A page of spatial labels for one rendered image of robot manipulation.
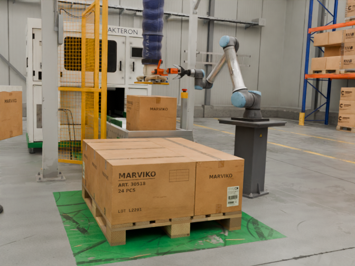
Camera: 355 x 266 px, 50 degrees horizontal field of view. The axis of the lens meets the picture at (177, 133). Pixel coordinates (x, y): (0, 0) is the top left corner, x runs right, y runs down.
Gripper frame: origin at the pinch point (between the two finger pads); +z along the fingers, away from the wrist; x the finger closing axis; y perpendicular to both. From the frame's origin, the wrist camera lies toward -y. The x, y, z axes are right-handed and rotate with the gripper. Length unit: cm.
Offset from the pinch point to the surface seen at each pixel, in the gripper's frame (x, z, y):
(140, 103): -33.4, 36.0, -3.7
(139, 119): -49, 37, -3
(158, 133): -63, 18, -12
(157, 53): 19.9, 11.6, 16.6
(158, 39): 34.3, 10.7, 16.8
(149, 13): 60, 21, 17
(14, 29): 141, 144, 869
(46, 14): 56, 120, 59
